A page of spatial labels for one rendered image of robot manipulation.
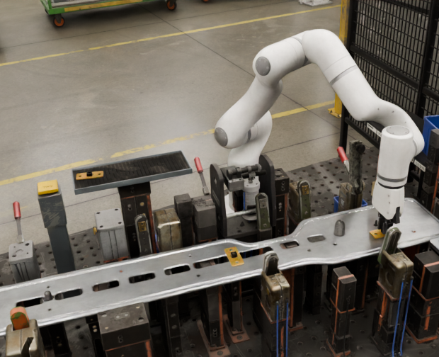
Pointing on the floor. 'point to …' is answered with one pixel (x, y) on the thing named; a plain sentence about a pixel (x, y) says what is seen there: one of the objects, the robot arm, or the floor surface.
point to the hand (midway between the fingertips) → (385, 224)
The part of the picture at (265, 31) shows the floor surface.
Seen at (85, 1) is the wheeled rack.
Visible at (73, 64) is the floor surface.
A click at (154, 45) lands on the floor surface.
